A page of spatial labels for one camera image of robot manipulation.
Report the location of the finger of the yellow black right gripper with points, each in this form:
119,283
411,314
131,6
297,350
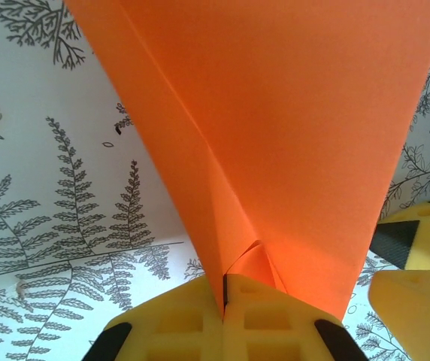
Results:
429,233
418,312

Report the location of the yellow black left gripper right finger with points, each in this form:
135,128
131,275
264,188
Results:
275,334

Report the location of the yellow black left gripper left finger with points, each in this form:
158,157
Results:
177,331

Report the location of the orange paper sheet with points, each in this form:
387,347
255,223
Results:
275,113

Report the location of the floral patterned table cover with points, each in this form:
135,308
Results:
49,113

